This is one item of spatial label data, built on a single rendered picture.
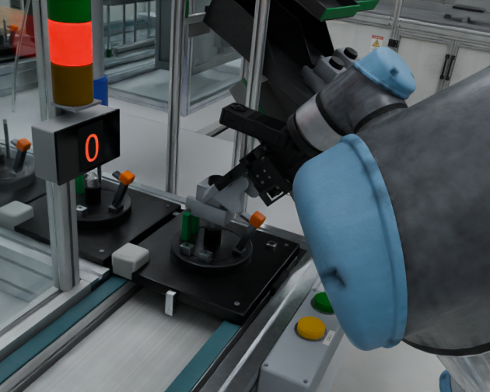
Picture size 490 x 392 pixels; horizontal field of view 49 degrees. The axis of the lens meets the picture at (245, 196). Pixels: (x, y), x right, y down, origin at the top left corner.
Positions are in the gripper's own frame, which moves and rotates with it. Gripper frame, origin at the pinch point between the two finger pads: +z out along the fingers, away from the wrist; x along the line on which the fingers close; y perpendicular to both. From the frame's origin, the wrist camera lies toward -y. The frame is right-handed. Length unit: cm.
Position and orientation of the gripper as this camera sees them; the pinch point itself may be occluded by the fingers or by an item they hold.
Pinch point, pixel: (212, 188)
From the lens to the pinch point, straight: 88.8
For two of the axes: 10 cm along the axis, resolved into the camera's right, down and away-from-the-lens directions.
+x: 4.3, -3.7, 8.2
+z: -6.7, 4.8, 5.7
